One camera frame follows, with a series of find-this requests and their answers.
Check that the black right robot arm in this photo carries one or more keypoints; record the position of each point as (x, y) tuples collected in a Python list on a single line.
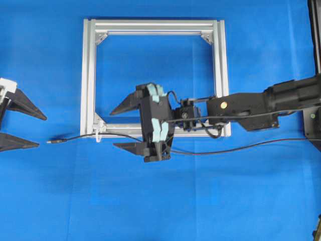
[(252, 111)]

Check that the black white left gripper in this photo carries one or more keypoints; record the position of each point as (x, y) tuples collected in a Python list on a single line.
[(14, 99)]

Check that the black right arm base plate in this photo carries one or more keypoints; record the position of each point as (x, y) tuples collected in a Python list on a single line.
[(311, 121)]

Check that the yellow black object bottom right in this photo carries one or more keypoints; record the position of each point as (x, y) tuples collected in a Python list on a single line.
[(316, 234)]

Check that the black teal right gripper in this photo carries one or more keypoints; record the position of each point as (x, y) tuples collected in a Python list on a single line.
[(155, 112)]

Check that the black vertical rail right edge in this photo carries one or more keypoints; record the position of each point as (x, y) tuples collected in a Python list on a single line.
[(314, 16)]

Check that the silver aluminium extrusion frame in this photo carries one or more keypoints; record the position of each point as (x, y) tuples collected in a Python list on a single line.
[(96, 31)]

